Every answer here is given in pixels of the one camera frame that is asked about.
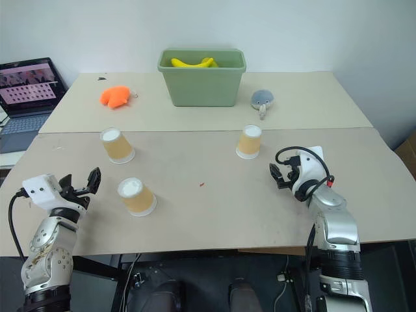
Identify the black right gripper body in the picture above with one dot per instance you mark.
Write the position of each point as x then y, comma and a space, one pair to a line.
290, 177

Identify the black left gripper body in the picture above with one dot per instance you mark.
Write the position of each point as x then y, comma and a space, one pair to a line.
74, 196

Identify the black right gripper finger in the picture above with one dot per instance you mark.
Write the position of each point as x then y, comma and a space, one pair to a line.
284, 184
275, 172

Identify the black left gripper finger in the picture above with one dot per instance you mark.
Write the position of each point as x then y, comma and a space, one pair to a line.
93, 182
66, 182

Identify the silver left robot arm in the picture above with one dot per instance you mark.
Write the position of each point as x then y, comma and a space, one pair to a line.
48, 253

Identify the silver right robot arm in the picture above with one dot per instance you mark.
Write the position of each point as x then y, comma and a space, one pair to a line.
338, 227

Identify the brown paper cup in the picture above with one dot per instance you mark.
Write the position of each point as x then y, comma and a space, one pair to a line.
136, 198
249, 143
117, 146

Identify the grey plush toy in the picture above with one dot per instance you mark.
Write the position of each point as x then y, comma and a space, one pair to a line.
262, 99

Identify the orange plush toy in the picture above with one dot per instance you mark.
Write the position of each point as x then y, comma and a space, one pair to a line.
115, 97

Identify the dark laptop computer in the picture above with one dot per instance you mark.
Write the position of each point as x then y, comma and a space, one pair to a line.
27, 87

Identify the green plastic bin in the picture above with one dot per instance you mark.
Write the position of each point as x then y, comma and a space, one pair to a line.
201, 84

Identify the dark rounded shape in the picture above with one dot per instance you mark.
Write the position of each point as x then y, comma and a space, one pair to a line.
242, 295
167, 297

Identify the brown cardboard box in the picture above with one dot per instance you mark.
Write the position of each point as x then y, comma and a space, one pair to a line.
408, 156

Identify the yellow toy banana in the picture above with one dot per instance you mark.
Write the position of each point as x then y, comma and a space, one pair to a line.
190, 63

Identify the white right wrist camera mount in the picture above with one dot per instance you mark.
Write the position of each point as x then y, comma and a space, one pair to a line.
310, 169

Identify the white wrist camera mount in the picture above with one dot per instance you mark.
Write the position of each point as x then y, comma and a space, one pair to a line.
40, 191
310, 169

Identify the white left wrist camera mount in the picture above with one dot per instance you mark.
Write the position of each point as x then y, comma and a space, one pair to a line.
40, 191

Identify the black table frame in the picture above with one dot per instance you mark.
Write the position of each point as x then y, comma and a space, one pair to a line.
118, 282

